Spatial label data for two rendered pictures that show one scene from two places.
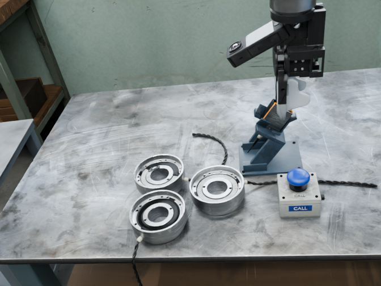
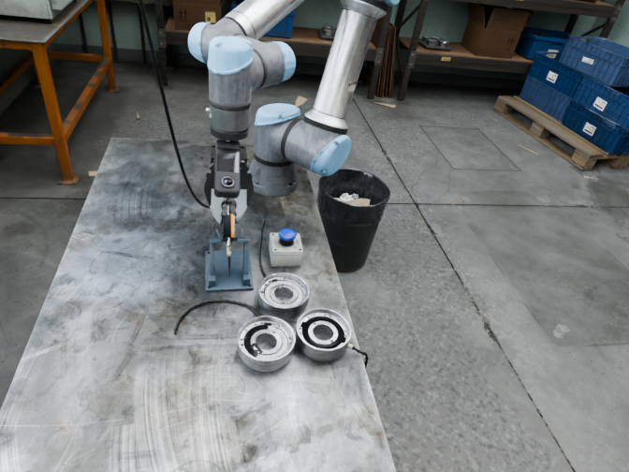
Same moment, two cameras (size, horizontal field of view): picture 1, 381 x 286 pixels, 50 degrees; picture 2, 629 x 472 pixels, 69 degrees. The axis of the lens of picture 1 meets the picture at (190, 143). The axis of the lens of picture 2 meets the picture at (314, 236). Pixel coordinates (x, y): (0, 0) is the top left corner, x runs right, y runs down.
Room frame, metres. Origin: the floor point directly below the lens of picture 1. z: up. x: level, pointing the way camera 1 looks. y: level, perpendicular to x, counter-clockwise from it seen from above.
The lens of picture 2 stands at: (0.85, 0.58, 1.50)
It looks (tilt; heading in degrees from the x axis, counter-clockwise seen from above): 37 degrees down; 243
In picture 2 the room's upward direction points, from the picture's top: 9 degrees clockwise
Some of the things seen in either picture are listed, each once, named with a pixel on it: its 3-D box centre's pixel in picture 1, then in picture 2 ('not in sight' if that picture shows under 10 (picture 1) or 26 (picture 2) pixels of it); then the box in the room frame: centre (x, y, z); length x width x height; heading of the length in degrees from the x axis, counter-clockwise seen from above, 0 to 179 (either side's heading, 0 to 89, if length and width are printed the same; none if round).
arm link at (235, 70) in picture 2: not in sight; (231, 72); (0.65, -0.21, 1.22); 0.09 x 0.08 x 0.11; 33
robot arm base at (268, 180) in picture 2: not in sight; (273, 168); (0.45, -0.50, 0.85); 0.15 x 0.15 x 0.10
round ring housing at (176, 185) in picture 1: (160, 177); (266, 344); (0.65, 0.08, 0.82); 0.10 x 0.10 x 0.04
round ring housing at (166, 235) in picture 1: (159, 217); (322, 334); (0.54, 0.08, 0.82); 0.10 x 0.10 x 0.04
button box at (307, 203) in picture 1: (301, 194); (285, 247); (0.52, -0.18, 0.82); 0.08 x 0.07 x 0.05; 78
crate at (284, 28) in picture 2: not in sight; (262, 17); (-0.43, -3.50, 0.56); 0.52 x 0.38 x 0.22; 165
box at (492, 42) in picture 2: not in sight; (492, 28); (-2.55, -3.03, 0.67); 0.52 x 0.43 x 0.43; 168
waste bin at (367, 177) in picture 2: not in sight; (346, 223); (-0.13, -0.99, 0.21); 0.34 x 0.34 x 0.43
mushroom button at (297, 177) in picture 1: (298, 184); (286, 240); (0.52, -0.18, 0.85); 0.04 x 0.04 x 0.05
